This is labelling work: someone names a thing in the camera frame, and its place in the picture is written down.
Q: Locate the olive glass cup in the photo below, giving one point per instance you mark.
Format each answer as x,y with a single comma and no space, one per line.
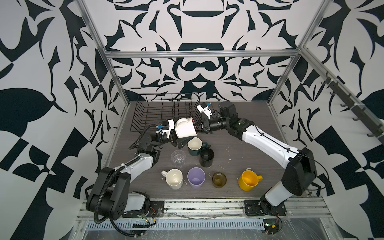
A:
219,180

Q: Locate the black wire dish rack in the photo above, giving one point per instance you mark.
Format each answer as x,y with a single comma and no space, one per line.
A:
157,108

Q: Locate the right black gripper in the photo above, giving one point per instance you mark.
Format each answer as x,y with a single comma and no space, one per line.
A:
205,121

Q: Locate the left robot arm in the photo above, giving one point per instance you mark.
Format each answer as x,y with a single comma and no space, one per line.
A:
110,196

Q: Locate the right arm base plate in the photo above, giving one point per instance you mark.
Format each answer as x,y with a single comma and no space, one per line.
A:
255,208

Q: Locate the lavender cup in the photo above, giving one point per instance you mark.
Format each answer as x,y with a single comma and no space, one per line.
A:
196,177

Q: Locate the yellow mug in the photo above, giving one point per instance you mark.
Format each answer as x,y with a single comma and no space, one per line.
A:
249,180

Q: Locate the dark green mug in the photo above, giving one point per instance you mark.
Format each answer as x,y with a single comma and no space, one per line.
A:
196,145

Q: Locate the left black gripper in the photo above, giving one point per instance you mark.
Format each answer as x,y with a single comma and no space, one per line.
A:
180,144

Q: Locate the black mug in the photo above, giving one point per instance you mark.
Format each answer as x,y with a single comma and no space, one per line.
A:
206,157

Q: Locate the small green circuit board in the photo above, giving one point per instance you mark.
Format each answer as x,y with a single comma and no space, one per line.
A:
272,226

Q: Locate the white slotted cable duct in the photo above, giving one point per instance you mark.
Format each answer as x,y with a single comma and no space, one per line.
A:
188,224

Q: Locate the white mug red inside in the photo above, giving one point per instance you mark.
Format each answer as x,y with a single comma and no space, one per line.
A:
185,128

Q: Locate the cream white mug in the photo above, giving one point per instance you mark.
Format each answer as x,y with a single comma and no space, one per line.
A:
174,178

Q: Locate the clear glass cup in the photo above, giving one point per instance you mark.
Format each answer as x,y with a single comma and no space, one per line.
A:
178,158

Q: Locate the grey wall hook rail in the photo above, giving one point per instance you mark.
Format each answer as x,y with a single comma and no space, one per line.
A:
361,111

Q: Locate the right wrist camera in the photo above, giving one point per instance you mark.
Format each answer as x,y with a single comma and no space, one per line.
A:
205,108

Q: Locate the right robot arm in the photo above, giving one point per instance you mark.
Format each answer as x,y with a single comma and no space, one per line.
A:
299,165

